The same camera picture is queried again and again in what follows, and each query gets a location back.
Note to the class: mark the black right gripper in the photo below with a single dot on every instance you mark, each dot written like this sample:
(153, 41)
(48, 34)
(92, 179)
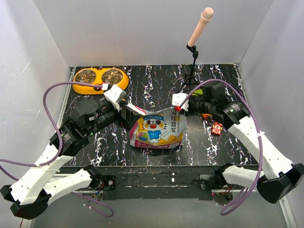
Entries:
(188, 110)

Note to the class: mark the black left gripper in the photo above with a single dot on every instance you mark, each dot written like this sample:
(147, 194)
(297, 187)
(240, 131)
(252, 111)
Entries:
(127, 121)

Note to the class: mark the cat food bag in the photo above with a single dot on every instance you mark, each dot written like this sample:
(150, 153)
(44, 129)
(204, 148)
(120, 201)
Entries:
(165, 129)

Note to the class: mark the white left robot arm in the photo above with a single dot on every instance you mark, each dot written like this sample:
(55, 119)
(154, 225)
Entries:
(34, 192)

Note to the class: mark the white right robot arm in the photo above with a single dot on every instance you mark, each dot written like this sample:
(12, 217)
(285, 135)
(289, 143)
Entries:
(276, 175)

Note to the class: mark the yellow double pet bowl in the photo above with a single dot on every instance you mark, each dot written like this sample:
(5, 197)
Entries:
(94, 76)

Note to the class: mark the lime green toy plate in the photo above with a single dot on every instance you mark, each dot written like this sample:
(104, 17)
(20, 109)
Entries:
(196, 94)

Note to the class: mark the red toy brick vehicle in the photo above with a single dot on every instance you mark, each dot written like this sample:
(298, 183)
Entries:
(205, 116)

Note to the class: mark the red number toy block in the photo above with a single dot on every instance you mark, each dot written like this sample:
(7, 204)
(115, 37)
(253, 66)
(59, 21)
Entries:
(216, 129)

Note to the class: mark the black microphone stand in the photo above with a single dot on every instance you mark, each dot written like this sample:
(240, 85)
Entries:
(190, 79)

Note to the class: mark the pink microphone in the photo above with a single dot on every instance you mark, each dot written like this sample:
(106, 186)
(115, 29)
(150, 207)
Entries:
(205, 17)

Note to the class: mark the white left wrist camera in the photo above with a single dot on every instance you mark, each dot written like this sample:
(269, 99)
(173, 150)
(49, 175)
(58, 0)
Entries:
(115, 95)

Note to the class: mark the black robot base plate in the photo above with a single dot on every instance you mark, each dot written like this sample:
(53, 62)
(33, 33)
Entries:
(158, 182)

